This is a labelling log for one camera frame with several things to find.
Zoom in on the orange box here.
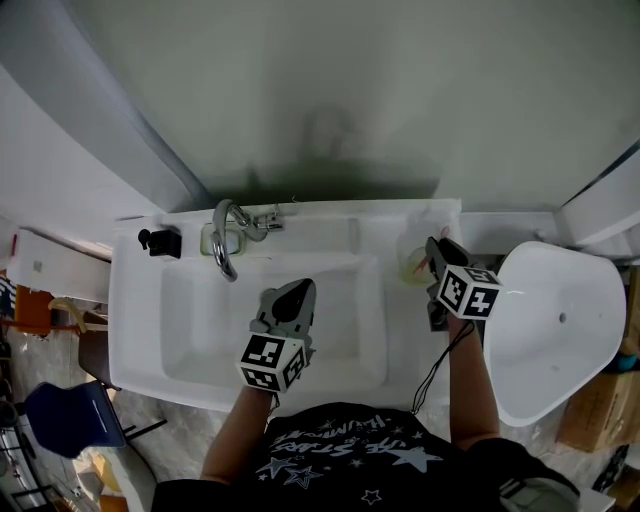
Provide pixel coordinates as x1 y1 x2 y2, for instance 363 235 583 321
14 287 54 336

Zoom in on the black soap dispenser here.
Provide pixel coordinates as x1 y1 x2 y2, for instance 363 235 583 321
137 227 182 260

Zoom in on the grey pouch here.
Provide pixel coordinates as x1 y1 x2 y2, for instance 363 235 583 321
499 477 581 512

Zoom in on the white curved shower frame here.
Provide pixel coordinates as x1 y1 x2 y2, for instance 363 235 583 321
459 139 640 261

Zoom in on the yellow cloth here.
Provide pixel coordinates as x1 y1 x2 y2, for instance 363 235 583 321
92 452 121 494

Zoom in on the black star print T-shirt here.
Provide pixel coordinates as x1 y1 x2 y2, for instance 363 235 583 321
152 402 581 512

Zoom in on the person's left forearm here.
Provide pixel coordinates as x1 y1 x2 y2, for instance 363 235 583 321
199 384 279 484

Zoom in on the black white patterned board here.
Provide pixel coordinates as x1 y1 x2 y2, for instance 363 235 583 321
0 277 19 321

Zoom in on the black equipment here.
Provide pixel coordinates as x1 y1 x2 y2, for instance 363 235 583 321
0 324 22 426

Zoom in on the grey partition edge strip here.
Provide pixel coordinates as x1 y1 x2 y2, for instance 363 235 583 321
59 0 214 214

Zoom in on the chrome faucet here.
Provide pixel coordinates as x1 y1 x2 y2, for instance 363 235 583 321
210 198 286 284

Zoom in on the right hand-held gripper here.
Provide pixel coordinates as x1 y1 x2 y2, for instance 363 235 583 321
425 236 503 332

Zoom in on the white ceramic sink basin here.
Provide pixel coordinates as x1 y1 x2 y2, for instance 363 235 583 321
108 198 464 414

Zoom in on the yellow hose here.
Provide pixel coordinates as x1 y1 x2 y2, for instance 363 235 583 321
48 297 87 334

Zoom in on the translucent cup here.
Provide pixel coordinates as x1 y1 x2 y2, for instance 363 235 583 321
396 234 436 289

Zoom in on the plain cardboard box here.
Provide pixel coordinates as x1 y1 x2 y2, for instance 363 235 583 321
554 369 640 454

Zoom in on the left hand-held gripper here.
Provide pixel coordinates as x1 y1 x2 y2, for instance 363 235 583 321
236 278 317 395

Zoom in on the white bathtub with green outside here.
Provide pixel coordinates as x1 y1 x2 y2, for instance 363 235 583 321
482 240 628 429

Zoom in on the pale green soap dish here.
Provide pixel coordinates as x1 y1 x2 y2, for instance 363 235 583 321
199 222 247 257

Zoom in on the white round table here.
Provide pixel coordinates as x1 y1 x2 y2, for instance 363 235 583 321
74 444 159 512

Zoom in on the blue chair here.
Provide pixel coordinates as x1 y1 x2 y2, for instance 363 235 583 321
23 380 169 460

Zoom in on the person's right forearm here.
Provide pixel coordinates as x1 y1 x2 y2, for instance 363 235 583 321
447 314 503 451

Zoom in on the black right gripper cord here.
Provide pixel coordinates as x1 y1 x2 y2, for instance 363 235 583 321
410 319 475 416

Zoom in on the black white checkered panel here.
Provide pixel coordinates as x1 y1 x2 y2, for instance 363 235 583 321
592 444 631 494

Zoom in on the brown stool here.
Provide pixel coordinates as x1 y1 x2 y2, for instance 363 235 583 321
77 309 121 391

